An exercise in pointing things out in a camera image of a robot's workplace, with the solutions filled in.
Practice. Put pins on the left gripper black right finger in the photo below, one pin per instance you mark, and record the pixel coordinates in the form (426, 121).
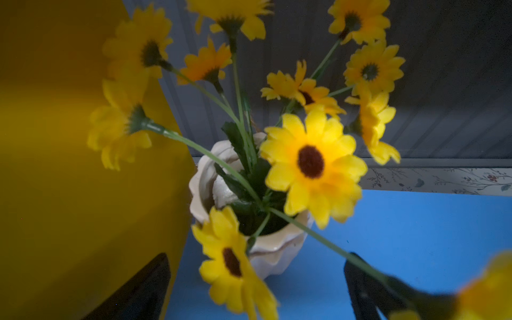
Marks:
(369, 296)

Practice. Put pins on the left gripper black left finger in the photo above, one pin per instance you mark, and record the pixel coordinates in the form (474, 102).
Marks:
(142, 297)

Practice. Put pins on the sunflower pot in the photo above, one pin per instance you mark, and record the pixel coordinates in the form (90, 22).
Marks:
(487, 297)
(305, 164)

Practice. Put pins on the yellow wooden shelf unit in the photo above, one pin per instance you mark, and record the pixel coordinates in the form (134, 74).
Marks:
(74, 232)

